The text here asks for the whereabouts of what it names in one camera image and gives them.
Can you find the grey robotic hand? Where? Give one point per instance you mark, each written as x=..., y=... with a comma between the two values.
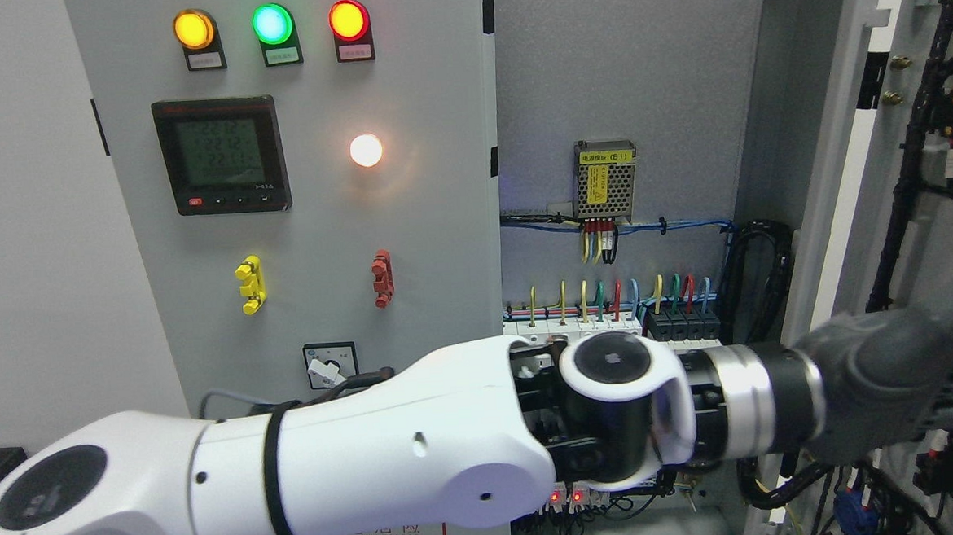
x=881, y=373

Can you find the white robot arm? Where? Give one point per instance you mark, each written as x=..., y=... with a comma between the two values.
x=474, y=434

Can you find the red indicator light left door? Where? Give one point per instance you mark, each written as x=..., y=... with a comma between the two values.
x=350, y=24

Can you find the green indicator light left door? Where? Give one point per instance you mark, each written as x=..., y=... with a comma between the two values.
x=276, y=30

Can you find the yellow indicator light left door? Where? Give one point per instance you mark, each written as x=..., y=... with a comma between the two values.
x=199, y=39

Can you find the black surge protector modules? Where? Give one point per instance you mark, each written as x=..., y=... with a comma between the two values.
x=683, y=330

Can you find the white socket breaker row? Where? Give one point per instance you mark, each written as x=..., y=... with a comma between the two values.
x=574, y=329

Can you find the lower white breaker relay row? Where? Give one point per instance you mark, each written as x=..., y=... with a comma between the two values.
x=579, y=497

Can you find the metal mesh power supply module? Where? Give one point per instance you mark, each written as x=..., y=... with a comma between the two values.
x=605, y=178

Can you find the red terminal connector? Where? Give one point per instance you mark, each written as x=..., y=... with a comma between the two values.
x=383, y=283

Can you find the white glowing indicator lamp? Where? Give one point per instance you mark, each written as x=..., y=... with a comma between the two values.
x=366, y=150

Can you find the yellow terminal connector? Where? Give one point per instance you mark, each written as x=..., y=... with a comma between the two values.
x=252, y=285

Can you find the black digital power meter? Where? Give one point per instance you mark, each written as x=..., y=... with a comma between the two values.
x=223, y=155

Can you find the white rotary selector switch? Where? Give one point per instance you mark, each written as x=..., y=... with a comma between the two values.
x=330, y=364

